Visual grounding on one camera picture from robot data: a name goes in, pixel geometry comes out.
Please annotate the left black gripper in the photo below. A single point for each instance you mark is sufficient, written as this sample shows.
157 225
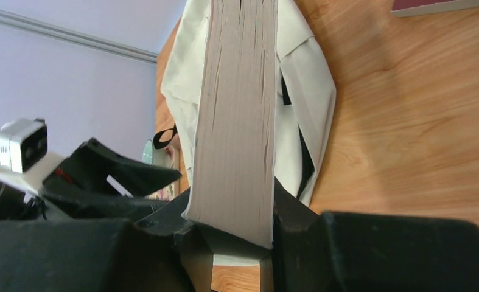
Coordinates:
96 182

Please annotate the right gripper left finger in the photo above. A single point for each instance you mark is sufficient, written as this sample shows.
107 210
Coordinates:
114 254

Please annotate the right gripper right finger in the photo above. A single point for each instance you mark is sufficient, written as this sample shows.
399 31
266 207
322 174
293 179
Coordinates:
344 251

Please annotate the floral white cover book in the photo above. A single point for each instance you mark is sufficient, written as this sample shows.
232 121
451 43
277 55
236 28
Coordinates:
233 170

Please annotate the beige canvas backpack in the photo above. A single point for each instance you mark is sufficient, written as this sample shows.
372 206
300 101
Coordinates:
306 94

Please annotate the light green ceramic bowl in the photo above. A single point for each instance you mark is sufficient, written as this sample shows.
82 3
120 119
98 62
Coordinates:
148 152

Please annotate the floral rectangular tray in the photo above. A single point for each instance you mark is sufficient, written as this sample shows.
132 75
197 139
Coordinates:
167 159

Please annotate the red white cover book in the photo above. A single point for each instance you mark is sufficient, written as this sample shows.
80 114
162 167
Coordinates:
407 8

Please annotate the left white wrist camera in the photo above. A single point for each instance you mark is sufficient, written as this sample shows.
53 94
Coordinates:
25 159

